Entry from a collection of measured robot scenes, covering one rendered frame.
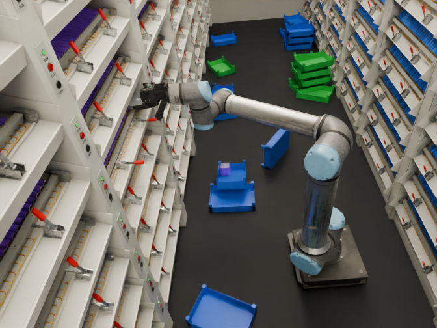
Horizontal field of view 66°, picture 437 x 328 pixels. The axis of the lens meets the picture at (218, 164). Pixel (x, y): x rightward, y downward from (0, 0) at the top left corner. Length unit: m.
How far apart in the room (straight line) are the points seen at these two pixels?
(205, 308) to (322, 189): 0.96
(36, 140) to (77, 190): 0.20
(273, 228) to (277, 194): 0.29
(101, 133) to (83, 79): 0.19
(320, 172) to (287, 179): 1.26
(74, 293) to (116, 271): 0.26
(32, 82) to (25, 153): 0.16
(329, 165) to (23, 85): 0.90
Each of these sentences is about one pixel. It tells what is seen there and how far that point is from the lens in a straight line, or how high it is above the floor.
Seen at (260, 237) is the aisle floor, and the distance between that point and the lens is 2.13.
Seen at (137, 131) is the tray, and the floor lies 0.94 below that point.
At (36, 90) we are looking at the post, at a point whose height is 1.40.
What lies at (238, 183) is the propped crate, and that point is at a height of 0.13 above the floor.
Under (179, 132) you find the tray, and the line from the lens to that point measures 2.35.
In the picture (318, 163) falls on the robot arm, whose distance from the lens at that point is 1.20.
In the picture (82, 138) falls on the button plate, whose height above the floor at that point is 1.24.
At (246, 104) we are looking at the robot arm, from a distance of 1.47.
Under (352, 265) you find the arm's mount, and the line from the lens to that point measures 1.93.
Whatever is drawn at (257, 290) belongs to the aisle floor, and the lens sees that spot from 1.96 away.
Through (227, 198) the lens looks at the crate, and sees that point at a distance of 2.35.
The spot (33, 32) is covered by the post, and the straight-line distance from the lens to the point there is 0.85.
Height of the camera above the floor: 1.74
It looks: 42 degrees down
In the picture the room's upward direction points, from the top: 8 degrees counter-clockwise
